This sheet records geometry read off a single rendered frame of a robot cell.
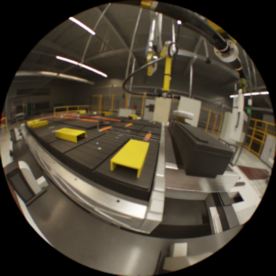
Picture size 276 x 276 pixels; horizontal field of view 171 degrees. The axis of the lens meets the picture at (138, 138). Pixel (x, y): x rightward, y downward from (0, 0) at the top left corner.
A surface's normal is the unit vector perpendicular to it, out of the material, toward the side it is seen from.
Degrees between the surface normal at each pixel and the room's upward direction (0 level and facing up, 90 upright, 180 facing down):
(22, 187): 90
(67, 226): 0
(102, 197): 0
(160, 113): 90
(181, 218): 0
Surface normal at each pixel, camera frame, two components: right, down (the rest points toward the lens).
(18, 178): 0.96, 0.19
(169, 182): -0.26, 0.28
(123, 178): 0.11, -0.94
